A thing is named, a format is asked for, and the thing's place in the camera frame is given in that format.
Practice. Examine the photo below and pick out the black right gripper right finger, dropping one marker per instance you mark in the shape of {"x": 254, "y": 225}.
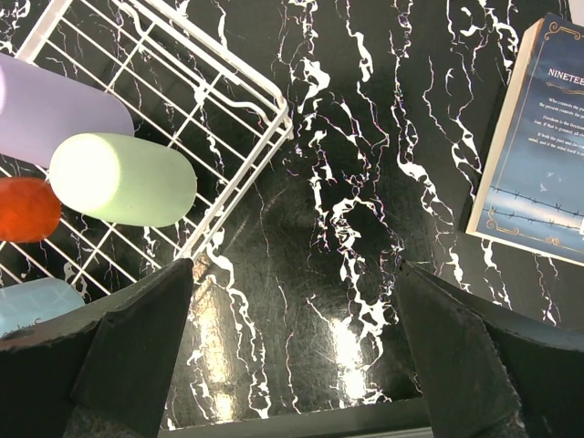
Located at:
{"x": 486, "y": 371}

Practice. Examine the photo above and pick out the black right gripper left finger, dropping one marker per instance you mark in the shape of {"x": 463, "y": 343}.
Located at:
{"x": 102, "y": 370}

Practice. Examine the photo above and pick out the light blue mug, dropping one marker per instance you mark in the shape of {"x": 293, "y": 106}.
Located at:
{"x": 30, "y": 303}

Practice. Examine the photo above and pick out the light green cup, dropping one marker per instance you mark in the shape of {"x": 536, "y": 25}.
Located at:
{"x": 123, "y": 179}

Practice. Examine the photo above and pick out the lilac plastic cup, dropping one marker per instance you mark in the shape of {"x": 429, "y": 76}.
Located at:
{"x": 40, "y": 109}

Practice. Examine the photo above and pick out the white wire dish rack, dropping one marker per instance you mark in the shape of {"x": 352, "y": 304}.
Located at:
{"x": 180, "y": 93}

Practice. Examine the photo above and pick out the red orange mug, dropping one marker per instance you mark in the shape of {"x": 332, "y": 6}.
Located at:
{"x": 30, "y": 211}

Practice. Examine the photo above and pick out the blue paperback book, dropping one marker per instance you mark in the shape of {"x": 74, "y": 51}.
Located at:
{"x": 530, "y": 195}

